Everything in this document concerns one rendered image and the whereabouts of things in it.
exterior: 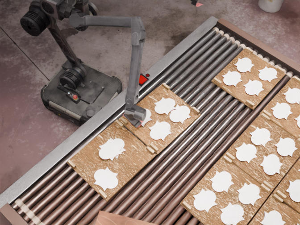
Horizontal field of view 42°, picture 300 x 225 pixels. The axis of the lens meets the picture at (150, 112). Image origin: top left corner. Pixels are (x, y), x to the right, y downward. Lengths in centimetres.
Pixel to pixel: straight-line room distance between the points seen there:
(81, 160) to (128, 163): 28
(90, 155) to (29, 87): 170
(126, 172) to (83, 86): 137
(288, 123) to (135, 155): 102
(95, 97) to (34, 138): 66
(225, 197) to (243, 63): 103
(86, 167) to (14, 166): 127
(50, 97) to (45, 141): 40
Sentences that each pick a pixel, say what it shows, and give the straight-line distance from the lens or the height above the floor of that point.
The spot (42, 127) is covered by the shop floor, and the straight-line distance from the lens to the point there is 364.
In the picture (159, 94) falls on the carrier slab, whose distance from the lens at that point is 260.
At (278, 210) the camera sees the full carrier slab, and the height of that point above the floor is 94.
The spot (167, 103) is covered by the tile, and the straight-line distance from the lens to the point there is 255.
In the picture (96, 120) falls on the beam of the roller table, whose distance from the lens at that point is 252.
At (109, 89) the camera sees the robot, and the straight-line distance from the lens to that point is 349.
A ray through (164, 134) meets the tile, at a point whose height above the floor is 95.
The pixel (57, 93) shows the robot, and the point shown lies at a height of 24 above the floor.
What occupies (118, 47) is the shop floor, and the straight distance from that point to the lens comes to 414.
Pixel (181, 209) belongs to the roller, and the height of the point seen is 92.
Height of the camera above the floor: 305
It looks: 57 degrees down
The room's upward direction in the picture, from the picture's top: 4 degrees clockwise
